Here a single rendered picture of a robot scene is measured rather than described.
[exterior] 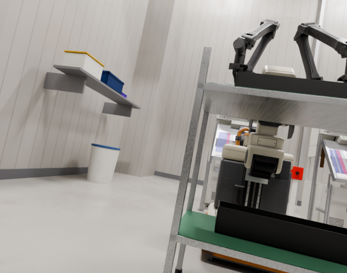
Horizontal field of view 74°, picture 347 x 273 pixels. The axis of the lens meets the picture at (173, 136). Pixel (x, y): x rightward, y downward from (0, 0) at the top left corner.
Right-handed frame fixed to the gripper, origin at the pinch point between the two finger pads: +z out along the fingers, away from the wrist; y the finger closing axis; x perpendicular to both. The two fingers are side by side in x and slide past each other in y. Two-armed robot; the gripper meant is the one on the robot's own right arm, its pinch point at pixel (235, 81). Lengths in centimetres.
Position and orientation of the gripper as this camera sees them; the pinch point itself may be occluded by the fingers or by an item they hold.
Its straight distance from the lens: 135.9
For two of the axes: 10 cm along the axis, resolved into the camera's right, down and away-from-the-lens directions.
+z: -1.9, 9.8, -0.9
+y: 9.7, 1.7, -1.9
